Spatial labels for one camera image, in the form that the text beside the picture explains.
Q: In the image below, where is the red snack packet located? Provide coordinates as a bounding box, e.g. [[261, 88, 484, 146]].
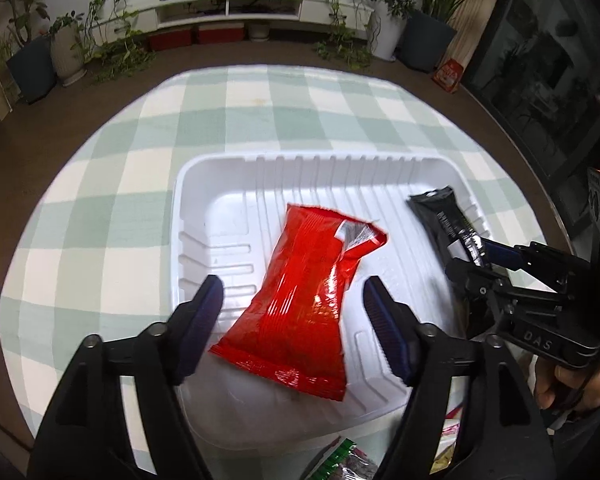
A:
[[209, 203, 388, 402]]

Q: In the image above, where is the glass sliding door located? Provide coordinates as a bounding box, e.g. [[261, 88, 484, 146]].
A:
[[465, 0, 600, 181]]

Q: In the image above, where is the white plastic tray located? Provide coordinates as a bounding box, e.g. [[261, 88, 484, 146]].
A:
[[171, 152, 496, 453]]

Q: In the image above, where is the green snack packet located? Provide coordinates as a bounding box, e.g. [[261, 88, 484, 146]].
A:
[[307, 437, 381, 480]]

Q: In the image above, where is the black snack packet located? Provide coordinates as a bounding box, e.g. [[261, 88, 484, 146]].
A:
[[407, 186, 493, 267]]

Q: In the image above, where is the green white checked tablecloth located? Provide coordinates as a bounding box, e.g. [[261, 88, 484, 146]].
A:
[[0, 64, 576, 480]]

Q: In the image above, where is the white snack packet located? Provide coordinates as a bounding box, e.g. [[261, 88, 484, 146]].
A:
[[440, 406, 464, 436]]

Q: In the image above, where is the bushy plant dark pot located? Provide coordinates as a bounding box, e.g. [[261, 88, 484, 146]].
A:
[[0, 0, 60, 106]]

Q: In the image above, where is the person's right hand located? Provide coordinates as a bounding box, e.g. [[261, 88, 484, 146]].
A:
[[532, 355, 600, 411]]

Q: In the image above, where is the trailing vine plant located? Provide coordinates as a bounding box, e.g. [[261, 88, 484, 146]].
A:
[[75, 0, 157, 83], [312, 0, 378, 72]]

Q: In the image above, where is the plant in tall white pot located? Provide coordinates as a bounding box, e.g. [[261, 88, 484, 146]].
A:
[[367, 0, 417, 62]]

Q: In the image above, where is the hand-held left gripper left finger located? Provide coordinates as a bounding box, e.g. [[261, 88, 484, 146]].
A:
[[27, 274, 226, 480]]

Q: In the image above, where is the broad-leaf plant grey pot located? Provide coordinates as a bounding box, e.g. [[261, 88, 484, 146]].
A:
[[399, 0, 518, 73]]

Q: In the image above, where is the plant in ribbed white pot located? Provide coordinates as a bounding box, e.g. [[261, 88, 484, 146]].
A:
[[47, 10, 90, 87]]

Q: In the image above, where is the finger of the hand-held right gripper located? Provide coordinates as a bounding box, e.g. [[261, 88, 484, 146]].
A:
[[480, 240, 595, 292], [445, 257, 567, 322]]

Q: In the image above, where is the red storage box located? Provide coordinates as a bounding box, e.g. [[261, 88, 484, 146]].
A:
[[196, 24, 245, 45]]

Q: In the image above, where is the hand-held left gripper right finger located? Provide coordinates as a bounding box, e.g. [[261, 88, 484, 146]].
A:
[[362, 276, 556, 480]]

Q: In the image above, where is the red paper bag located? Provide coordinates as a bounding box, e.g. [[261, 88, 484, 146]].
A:
[[432, 59, 465, 95]]

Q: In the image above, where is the white tv stand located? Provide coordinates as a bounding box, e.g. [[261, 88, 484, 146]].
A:
[[130, 0, 376, 31]]

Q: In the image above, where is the person's right forearm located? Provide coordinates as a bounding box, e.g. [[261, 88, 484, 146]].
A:
[[547, 400, 600, 480]]

